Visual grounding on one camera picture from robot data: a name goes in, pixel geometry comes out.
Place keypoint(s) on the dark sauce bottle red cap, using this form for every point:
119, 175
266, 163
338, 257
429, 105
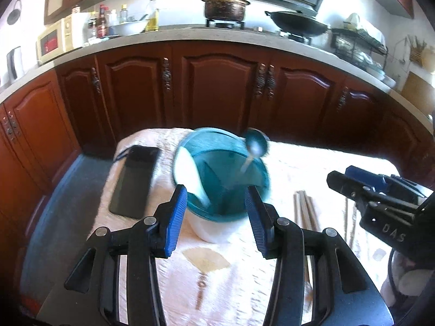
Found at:
102, 23

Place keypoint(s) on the cream microwave oven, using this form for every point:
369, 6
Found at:
54, 40

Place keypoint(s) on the white ceramic bowl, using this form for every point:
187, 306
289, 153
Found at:
131, 28

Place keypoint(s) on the black wok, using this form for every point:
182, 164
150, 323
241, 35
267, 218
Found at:
295, 23

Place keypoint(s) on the white electric kettle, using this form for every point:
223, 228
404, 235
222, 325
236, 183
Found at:
15, 62

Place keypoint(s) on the yellow cooking oil bottle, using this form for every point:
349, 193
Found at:
153, 18

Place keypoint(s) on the stack of white plates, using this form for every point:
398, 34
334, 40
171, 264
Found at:
382, 74

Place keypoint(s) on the clear bottle yellow cap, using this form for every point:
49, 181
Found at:
123, 15

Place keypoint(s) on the dark cooking pot with lid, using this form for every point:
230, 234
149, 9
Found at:
224, 6

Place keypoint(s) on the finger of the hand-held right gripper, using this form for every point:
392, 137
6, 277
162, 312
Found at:
343, 183
368, 176

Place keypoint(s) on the black round wall hanging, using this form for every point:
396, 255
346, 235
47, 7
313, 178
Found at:
14, 15

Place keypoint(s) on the grey stone countertop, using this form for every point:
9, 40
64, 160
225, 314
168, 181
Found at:
190, 34

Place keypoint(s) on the wooden cutting board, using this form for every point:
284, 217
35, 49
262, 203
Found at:
419, 88

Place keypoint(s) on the red-brown wooden lower cabinets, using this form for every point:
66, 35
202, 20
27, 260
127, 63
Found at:
217, 85

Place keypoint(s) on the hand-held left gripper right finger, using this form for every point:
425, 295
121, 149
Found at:
256, 224

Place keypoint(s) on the white quilted tablecloth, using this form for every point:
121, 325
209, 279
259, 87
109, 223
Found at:
238, 288

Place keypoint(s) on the wooden chopstick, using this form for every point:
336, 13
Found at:
312, 214
305, 210

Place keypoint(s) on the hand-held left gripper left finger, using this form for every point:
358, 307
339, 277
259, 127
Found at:
175, 220

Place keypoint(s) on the white paper roll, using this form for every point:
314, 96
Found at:
80, 29

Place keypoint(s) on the teal rimmed white utensil holder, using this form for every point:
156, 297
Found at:
217, 176

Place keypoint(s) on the white plastic spoon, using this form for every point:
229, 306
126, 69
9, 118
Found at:
190, 173

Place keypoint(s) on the white condiment bottle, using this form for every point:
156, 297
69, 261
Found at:
113, 17

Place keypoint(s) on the small dark condiment jar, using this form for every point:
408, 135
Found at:
92, 27

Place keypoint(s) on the bamboo wall chopstick holder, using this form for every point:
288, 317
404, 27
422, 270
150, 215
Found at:
419, 54

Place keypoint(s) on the person's right forearm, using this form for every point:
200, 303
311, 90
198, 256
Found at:
409, 278

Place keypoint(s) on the metal ladle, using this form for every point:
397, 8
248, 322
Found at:
257, 142

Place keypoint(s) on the gas stove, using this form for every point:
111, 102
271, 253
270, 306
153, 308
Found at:
226, 23

